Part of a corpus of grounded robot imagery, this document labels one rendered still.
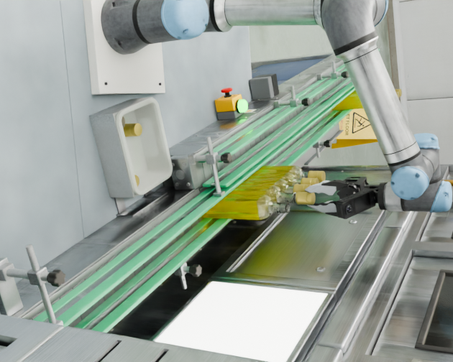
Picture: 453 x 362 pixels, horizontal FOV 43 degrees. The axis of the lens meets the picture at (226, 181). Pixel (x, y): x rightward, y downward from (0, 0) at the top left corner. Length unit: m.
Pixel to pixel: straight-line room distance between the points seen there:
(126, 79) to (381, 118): 0.67
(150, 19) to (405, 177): 0.69
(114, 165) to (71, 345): 0.83
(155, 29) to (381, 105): 0.56
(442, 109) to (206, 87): 5.82
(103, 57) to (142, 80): 0.16
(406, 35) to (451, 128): 1.27
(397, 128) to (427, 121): 6.35
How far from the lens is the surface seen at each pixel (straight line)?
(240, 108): 1.93
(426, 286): 1.44
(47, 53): 1.39
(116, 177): 1.47
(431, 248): 1.58
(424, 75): 7.48
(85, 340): 0.69
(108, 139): 1.45
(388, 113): 1.26
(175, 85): 1.77
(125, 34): 1.48
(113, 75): 1.51
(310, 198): 1.53
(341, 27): 1.24
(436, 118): 7.59
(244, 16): 1.47
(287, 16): 1.43
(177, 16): 1.39
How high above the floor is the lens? 1.75
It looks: 30 degrees down
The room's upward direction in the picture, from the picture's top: 90 degrees clockwise
